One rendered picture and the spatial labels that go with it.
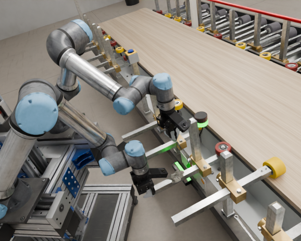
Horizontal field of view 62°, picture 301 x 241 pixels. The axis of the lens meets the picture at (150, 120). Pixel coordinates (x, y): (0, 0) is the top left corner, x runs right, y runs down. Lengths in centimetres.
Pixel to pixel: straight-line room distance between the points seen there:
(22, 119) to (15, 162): 18
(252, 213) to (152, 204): 104
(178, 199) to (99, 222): 68
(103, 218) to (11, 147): 129
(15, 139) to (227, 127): 104
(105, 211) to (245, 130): 123
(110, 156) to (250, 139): 72
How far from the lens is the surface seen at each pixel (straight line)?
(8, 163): 96
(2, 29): 910
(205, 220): 214
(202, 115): 118
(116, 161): 104
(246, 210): 147
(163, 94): 104
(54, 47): 113
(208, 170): 131
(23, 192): 126
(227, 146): 135
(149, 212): 224
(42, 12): 893
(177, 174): 128
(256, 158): 131
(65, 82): 146
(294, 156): 134
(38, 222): 128
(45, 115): 82
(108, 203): 214
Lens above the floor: 187
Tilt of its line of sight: 38 degrees down
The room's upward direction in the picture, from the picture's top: 15 degrees counter-clockwise
